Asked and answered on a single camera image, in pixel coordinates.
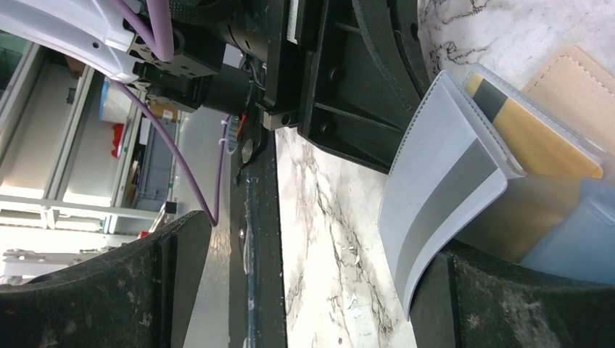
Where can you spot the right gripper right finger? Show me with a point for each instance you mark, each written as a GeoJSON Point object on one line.
{"type": "Point", "coordinates": [468, 298]}

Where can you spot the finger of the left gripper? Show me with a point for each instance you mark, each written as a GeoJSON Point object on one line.
{"type": "Point", "coordinates": [365, 78]}

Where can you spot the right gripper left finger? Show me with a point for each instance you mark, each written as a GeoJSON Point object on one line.
{"type": "Point", "coordinates": [141, 294]}

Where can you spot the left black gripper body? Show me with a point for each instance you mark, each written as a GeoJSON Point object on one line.
{"type": "Point", "coordinates": [232, 56]}

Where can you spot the grey striped card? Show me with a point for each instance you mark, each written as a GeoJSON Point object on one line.
{"type": "Point", "coordinates": [450, 166]}

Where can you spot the beige leather card holder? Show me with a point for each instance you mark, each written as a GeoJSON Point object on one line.
{"type": "Point", "coordinates": [579, 91]}

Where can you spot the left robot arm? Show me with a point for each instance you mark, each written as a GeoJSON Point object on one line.
{"type": "Point", "coordinates": [99, 33]}

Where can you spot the light blue card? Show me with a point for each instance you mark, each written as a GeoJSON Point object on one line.
{"type": "Point", "coordinates": [581, 247]}

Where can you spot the yellow card black stripe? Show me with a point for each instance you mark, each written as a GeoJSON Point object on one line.
{"type": "Point", "coordinates": [541, 145]}

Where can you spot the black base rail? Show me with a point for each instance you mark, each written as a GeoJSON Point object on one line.
{"type": "Point", "coordinates": [257, 313]}

